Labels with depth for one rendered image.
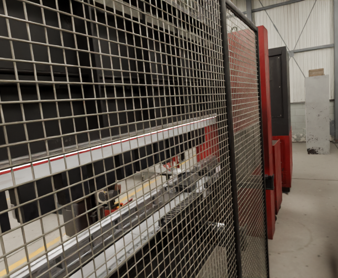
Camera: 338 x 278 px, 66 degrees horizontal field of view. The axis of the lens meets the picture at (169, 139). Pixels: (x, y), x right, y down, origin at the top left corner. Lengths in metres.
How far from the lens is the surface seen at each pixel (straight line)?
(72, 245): 1.44
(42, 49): 1.24
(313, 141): 7.48
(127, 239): 1.34
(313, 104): 7.38
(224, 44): 1.06
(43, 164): 1.25
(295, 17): 9.43
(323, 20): 9.39
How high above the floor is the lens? 1.61
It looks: 8 degrees down
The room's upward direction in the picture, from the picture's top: 5 degrees counter-clockwise
